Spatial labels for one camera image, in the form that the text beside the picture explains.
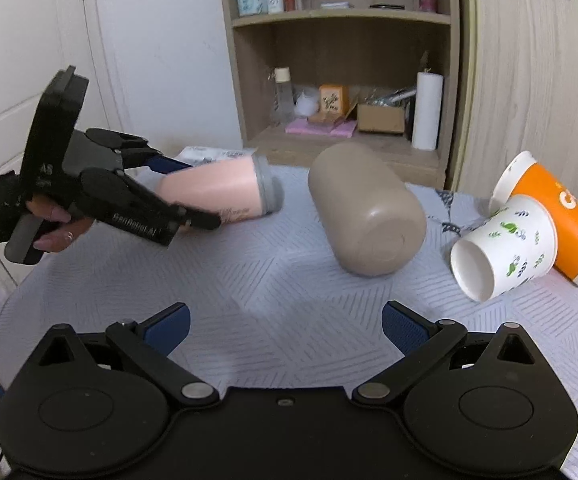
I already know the pink cup with grey rim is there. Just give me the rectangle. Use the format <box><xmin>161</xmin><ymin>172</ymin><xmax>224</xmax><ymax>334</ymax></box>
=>
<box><xmin>156</xmin><ymin>154</ymin><xmax>284</xmax><ymax>223</ymax></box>

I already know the taupe beige cup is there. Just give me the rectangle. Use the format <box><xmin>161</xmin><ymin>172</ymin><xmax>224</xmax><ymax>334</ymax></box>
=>
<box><xmin>308</xmin><ymin>142</ymin><xmax>426</xmax><ymax>278</ymax></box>

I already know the white paper cup green pattern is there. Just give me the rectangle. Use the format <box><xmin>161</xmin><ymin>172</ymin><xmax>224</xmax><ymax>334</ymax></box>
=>
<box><xmin>449</xmin><ymin>195</ymin><xmax>558</xmax><ymax>302</ymax></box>

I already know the orange paper cup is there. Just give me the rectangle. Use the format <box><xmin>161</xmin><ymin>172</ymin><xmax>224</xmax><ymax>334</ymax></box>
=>
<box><xmin>490</xmin><ymin>151</ymin><xmax>578</xmax><ymax>286</ymax></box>

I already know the left hand in black glove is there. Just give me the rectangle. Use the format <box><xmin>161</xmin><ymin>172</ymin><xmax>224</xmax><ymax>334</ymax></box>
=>
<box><xmin>0</xmin><ymin>171</ymin><xmax>94</xmax><ymax>252</ymax></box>

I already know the white paper packet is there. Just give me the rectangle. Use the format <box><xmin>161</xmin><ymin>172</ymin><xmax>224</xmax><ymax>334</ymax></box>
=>
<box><xmin>175</xmin><ymin>146</ymin><xmax>256</xmax><ymax>167</ymax></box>

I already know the white patterned tablecloth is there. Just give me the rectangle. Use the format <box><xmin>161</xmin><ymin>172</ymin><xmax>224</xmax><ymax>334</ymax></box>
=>
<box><xmin>0</xmin><ymin>167</ymin><xmax>578</xmax><ymax>479</ymax></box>

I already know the clear bottle cream cap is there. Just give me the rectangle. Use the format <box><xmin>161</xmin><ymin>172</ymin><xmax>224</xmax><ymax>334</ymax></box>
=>
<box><xmin>274</xmin><ymin>67</ymin><xmax>295</xmax><ymax>124</ymax></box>

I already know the white panel door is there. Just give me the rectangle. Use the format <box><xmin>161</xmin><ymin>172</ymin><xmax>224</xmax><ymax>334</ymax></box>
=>
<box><xmin>0</xmin><ymin>0</ymin><xmax>125</xmax><ymax>286</ymax></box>

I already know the white round container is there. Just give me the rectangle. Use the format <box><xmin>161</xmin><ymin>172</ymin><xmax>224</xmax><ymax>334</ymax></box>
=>
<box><xmin>294</xmin><ymin>88</ymin><xmax>320</xmax><ymax>117</ymax></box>

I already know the pink flat box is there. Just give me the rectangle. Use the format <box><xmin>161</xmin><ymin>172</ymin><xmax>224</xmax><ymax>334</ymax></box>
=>
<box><xmin>284</xmin><ymin>118</ymin><xmax>357</xmax><ymax>139</ymax></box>

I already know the small orange floral box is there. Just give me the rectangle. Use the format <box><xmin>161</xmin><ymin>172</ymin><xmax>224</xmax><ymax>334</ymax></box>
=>
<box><xmin>319</xmin><ymin>84</ymin><xmax>350</xmax><ymax>116</ymax></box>

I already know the brown cardboard box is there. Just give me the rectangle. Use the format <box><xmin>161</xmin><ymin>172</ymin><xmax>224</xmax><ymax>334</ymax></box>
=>
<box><xmin>351</xmin><ymin>103</ymin><xmax>406</xmax><ymax>134</ymax></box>

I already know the wooden open shelf unit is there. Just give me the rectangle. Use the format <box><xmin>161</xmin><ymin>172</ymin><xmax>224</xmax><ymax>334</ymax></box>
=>
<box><xmin>223</xmin><ymin>0</ymin><xmax>460</xmax><ymax>188</ymax></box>

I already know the white paper towel roll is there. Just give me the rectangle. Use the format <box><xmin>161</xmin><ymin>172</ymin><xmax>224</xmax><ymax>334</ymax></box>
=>
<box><xmin>411</xmin><ymin>72</ymin><xmax>444</xmax><ymax>151</ymax></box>

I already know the light wood wardrobe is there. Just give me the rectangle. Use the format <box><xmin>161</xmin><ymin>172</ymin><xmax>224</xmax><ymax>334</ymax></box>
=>
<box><xmin>447</xmin><ymin>0</ymin><xmax>578</xmax><ymax>198</ymax></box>

